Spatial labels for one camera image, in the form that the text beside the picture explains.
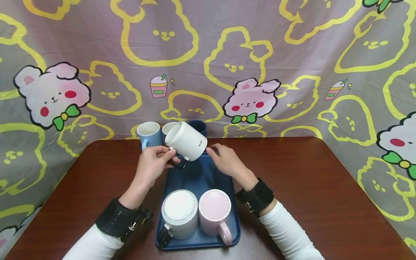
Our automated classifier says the person's left forearm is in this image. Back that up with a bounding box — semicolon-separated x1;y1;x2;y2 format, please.
62;178;156;260

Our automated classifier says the black wrist band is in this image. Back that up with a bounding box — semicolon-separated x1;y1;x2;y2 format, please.
235;177;276;218
95;198;153;243

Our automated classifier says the white smooth mug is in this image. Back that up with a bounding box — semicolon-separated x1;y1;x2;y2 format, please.
161;122;179;146

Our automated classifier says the person's left hand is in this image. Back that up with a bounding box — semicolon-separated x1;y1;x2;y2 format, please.
133;145;181;192

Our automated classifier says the white ribbed mug black handle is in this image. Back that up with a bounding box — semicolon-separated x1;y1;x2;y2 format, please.
165;121;208;170
158;189;199;248

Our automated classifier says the person's right hand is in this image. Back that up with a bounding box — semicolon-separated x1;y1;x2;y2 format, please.
205;143;259;192

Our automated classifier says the pink mug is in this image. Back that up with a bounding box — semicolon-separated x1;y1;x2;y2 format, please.
198;188;234;247

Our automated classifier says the light blue mug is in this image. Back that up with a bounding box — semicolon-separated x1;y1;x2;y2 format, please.
136;121;163;152

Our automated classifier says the person's right forearm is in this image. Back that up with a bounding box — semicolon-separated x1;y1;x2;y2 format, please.
233;175;326;260

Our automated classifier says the blue tray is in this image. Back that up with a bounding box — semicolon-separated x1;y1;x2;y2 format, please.
155;152;242;251

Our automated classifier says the dark blue mug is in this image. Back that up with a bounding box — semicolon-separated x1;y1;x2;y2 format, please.
187;120;208;138

